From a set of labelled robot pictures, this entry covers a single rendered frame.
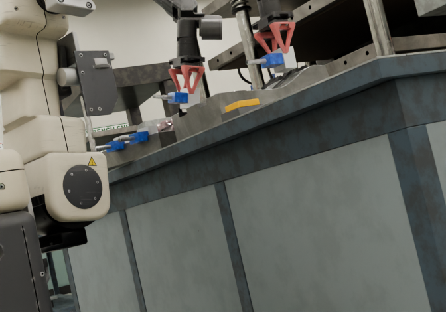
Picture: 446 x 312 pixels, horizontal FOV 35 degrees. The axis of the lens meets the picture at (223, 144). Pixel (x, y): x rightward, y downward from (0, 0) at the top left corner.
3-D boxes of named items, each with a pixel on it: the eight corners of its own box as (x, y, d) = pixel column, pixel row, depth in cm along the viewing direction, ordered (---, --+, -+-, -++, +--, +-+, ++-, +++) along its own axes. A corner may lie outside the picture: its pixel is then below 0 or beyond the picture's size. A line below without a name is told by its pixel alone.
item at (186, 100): (156, 105, 188) (156, 85, 188) (148, 107, 192) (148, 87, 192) (200, 107, 195) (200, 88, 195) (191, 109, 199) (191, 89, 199)
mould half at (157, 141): (162, 151, 200) (153, 113, 201) (104, 169, 217) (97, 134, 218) (268, 137, 238) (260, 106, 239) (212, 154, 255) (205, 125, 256)
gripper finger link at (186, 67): (193, 95, 199) (193, 62, 200) (206, 93, 193) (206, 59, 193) (171, 94, 196) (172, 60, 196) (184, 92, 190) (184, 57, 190)
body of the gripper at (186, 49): (188, 68, 202) (188, 42, 202) (206, 64, 193) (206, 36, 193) (167, 66, 198) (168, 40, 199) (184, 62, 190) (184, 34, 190)
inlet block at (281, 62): (254, 70, 170) (249, 48, 171) (243, 76, 174) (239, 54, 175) (297, 67, 177) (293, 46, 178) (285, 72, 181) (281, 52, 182)
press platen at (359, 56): (387, 52, 238) (383, 38, 238) (221, 123, 330) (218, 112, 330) (521, 38, 277) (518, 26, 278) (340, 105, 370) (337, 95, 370)
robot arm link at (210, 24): (182, 22, 206) (181, -3, 199) (222, 22, 206) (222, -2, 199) (180, 49, 198) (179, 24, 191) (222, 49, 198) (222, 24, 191)
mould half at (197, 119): (224, 127, 178) (213, 76, 179) (178, 147, 200) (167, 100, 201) (369, 105, 205) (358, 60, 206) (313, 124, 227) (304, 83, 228)
